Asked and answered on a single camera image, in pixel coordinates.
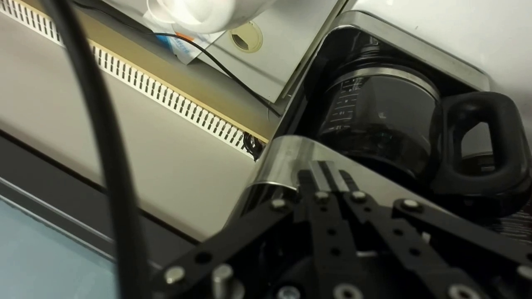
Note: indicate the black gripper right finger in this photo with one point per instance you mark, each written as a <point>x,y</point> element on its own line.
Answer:
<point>420,250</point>

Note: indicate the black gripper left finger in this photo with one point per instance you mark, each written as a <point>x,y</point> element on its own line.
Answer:
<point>259,243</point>

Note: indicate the black silver coffee machine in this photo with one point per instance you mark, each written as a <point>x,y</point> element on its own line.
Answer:
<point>287,160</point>

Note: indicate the beige round desk grommet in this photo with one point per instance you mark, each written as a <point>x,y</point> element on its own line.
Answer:
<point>246,37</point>

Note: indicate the window with dark frame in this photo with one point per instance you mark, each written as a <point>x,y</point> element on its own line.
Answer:
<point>50,243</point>

